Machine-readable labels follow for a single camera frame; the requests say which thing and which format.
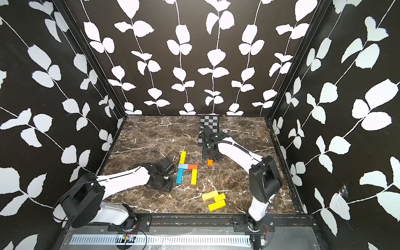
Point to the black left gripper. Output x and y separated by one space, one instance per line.
168 188

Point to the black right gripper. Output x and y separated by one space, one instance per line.
204 149

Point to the teal long block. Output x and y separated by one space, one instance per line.
179 176

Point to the red short block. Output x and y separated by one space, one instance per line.
193 167

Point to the light blue short block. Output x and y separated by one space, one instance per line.
183 166

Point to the yellow long block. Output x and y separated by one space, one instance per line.
182 157

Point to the small yellow block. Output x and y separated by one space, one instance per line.
219 197

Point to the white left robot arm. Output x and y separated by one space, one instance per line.
85 203

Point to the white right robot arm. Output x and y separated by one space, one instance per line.
264 178

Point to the black grey checkerboard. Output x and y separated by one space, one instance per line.
208 125

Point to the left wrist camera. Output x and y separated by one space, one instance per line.
165 167

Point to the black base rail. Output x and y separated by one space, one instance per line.
241 223

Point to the white slotted cable duct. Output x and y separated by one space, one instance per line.
184 240

